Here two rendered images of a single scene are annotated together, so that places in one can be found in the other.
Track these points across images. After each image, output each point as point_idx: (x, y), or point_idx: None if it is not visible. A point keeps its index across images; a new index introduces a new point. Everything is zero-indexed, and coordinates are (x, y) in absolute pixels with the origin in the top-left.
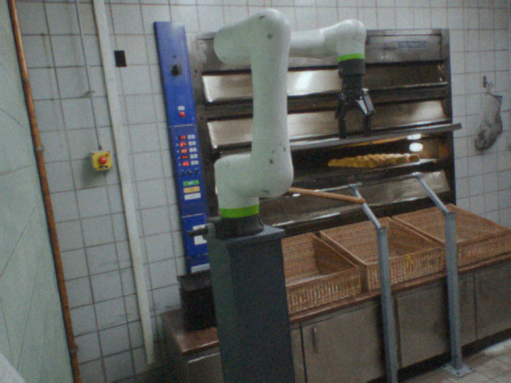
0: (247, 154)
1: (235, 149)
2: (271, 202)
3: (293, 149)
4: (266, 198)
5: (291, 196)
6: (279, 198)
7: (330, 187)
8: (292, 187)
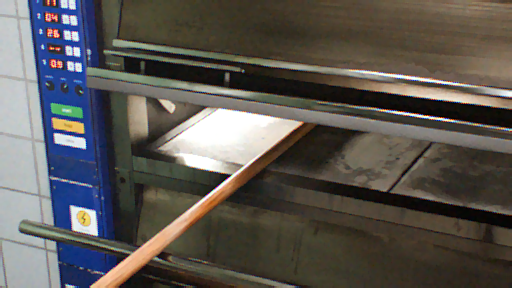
0: (148, 92)
1: (140, 68)
2: (100, 252)
3: (278, 115)
4: (89, 236)
5: (150, 260)
6: (119, 251)
7: (270, 281)
8: (153, 239)
